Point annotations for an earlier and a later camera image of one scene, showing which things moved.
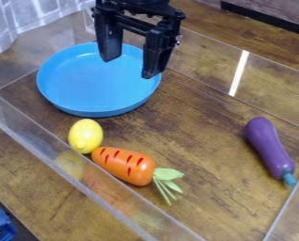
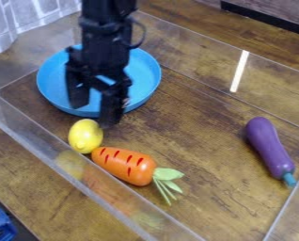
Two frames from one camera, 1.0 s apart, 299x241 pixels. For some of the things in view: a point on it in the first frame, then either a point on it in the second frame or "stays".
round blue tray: (81, 86) stays
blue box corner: (1, 231) stays
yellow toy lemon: (84, 135) stays
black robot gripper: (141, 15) to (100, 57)
